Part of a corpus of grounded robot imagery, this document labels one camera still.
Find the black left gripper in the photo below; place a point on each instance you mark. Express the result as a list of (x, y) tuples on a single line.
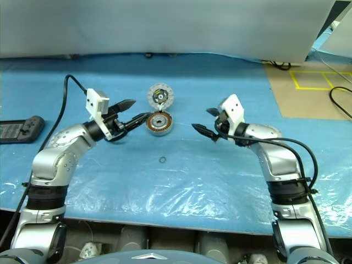
[(114, 125)]

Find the black handheld controller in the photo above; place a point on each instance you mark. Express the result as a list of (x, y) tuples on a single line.
[(16, 132)]

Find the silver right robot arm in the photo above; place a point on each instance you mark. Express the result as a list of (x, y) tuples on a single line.
[(275, 162)]

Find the small white part under table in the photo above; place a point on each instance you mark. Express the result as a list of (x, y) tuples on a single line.
[(89, 250)]

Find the round silver motor end cover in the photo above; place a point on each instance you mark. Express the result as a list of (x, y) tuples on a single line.
[(154, 96)]

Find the grey robot torso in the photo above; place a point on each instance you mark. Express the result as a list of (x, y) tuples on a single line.
[(123, 258)]

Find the motor housing with copper windings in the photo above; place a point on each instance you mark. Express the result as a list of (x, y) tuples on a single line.
[(165, 122)]

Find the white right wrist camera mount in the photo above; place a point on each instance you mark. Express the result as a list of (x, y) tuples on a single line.
[(233, 108)]

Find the blue plastic table cover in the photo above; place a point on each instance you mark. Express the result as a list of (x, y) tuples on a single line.
[(192, 178)]

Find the grey rounded cylinder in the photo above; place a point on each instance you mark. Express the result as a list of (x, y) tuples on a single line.
[(214, 244), (134, 239)]

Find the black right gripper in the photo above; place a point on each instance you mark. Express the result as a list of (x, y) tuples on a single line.
[(221, 123)]

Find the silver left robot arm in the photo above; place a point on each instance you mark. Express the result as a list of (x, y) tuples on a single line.
[(55, 162)]

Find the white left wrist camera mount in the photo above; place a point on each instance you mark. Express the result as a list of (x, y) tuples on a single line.
[(92, 103)]

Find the white backdrop sheet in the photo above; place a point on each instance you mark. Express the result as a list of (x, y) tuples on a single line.
[(165, 24)]

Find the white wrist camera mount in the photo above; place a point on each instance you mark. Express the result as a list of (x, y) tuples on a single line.
[(92, 103), (233, 108)]

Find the brown floor mat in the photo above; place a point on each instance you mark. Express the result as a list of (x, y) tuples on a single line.
[(302, 104)]

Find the white side panel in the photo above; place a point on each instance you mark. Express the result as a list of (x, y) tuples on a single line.
[(341, 38)]

